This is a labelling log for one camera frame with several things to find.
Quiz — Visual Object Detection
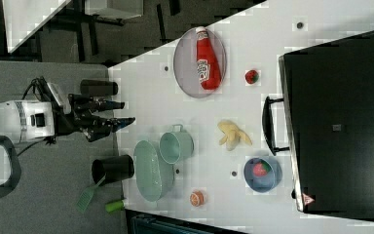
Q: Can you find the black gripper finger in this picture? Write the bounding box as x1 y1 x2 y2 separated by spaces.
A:
93 100 125 112
108 117 135 133

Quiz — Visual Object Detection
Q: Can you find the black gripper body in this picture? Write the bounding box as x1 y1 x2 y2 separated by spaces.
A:
52 93 113 143

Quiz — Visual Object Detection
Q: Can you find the peeled yellow banana toy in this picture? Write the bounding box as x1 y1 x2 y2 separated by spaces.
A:
217 120 252 151

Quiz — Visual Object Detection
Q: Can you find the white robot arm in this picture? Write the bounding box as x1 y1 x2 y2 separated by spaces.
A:
0 98 135 199

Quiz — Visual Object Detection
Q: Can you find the green metal mug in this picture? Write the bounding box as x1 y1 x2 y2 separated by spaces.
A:
159 124 194 165

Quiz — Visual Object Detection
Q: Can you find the black cylinder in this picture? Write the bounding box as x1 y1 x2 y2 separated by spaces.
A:
80 80 119 97

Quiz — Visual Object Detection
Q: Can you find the green oval colander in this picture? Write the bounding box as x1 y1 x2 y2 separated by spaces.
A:
134 140 174 202

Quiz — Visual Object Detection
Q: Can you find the green slotted spatula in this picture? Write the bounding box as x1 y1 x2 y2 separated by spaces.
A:
76 176 105 213

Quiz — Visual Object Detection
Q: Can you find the grey round plate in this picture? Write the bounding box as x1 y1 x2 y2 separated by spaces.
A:
173 28 226 98

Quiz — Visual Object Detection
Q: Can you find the red ketchup bottle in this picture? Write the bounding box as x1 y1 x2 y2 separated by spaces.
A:
196 26 221 90

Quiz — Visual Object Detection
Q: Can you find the orange slice toy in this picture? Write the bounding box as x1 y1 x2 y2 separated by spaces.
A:
189 190 205 207

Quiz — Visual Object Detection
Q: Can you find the red strawberry toy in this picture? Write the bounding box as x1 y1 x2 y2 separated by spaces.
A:
244 69 259 84

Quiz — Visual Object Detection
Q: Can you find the strawberry toy in bowl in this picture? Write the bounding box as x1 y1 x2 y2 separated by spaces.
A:
252 161 271 177

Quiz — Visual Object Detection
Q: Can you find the blue bowl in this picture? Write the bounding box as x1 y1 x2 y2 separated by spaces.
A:
243 156 282 193

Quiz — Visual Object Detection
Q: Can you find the black toaster oven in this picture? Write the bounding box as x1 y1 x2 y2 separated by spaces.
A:
279 30 374 221

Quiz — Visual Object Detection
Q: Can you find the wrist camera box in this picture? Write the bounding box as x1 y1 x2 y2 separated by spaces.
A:
47 83 71 114

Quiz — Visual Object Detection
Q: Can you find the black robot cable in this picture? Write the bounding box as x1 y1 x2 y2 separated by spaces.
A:
16 76 52 157

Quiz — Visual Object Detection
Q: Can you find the green cylinder handle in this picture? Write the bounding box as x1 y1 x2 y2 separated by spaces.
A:
105 200 126 214

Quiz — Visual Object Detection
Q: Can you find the dark blue frame rail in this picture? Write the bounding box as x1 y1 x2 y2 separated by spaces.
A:
131 214 235 234

